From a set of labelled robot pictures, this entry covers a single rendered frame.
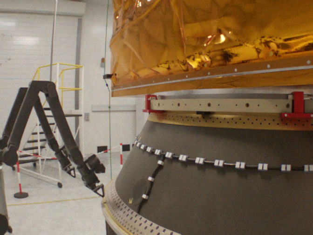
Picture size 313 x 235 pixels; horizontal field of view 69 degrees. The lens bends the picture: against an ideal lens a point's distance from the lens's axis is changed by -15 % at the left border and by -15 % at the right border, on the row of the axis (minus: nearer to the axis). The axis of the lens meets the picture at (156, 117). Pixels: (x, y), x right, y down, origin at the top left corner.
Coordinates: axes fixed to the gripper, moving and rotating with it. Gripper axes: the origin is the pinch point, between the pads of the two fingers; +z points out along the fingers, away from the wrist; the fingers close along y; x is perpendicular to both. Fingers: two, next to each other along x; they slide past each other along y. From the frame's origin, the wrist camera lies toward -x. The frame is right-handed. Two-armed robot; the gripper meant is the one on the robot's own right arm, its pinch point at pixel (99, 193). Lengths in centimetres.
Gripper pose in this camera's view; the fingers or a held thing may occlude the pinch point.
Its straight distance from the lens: 148.6
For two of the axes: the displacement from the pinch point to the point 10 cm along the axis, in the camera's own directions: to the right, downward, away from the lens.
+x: -6.9, 5.2, -5.0
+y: -6.1, -0.4, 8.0
